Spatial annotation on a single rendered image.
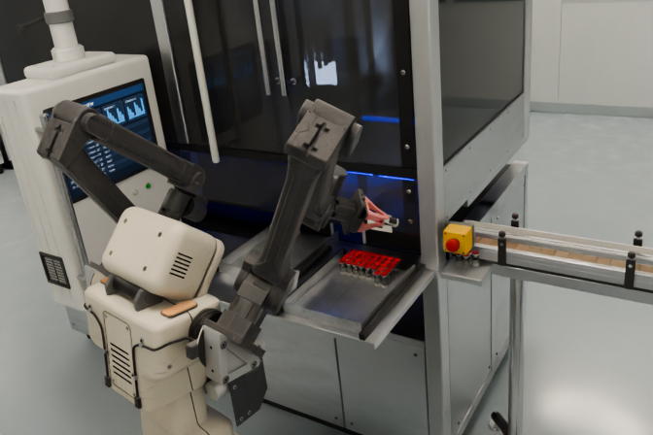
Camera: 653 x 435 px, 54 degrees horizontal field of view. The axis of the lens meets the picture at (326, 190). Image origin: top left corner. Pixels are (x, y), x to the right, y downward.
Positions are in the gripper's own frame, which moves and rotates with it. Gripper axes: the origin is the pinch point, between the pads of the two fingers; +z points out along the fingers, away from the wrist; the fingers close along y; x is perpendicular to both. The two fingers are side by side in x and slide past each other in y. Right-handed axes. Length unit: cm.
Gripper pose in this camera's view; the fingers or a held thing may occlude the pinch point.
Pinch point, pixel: (383, 219)
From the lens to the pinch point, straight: 159.9
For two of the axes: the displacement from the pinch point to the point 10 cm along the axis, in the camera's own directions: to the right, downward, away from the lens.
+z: 9.0, 2.3, 3.7
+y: 4.1, -7.2, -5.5
